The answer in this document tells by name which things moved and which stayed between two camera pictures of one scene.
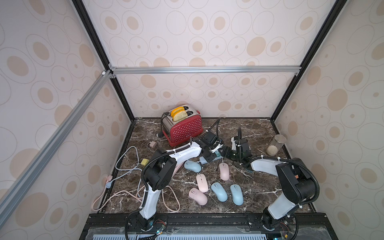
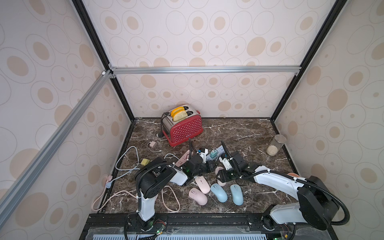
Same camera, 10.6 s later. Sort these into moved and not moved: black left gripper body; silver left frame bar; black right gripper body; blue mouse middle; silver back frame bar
Moved: black left gripper body; black right gripper body
Not moved: silver back frame bar; silver left frame bar; blue mouse middle
